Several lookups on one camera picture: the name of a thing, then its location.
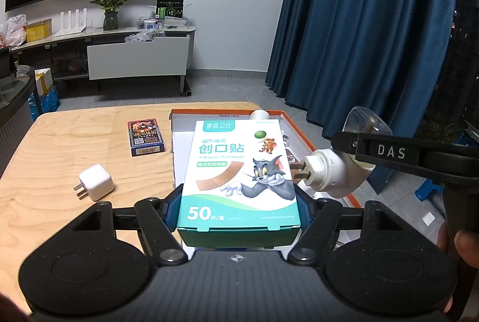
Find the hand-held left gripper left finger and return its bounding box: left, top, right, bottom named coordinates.
left=71, top=189, right=190, bottom=267

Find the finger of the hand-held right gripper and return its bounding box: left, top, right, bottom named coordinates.
left=329, top=131, right=428, bottom=177

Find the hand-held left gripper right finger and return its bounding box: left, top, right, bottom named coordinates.
left=287, top=189, right=407, bottom=266

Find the white plug-in mosquito heater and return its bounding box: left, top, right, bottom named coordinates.
left=292, top=106, right=393, bottom=200

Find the green adhesive bandage box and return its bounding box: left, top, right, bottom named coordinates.
left=176, top=118, right=302, bottom=251

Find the white box with orange edges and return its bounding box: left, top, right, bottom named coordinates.
left=168, top=108, right=365, bottom=208

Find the person's right hand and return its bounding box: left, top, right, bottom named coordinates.
left=436, top=222, right=479, bottom=263

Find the playing card box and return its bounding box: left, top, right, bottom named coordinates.
left=127, top=119, right=165, bottom=157

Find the blue curtain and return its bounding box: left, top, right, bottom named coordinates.
left=265, top=0, right=459, bottom=192

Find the white TV cabinet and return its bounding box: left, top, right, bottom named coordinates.
left=11, top=25, right=197, bottom=96

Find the crumpled clear plastic wrap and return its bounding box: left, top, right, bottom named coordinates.
left=125, top=28, right=165, bottom=44

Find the cardboard box with yellow tape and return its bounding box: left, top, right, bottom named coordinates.
left=34, top=68, right=55, bottom=94

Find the black glass-top counter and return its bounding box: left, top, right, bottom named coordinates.
left=0, top=45, right=36, bottom=177

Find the black and green box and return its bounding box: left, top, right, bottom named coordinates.
left=155, top=0, right=185, bottom=19

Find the white router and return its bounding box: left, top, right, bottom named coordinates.
left=55, top=8, right=93, bottom=37

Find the white plastic bag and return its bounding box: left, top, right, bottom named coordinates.
left=0, top=14, right=28, bottom=48

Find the white wall charger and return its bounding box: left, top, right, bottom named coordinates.
left=74, top=164, right=115, bottom=202

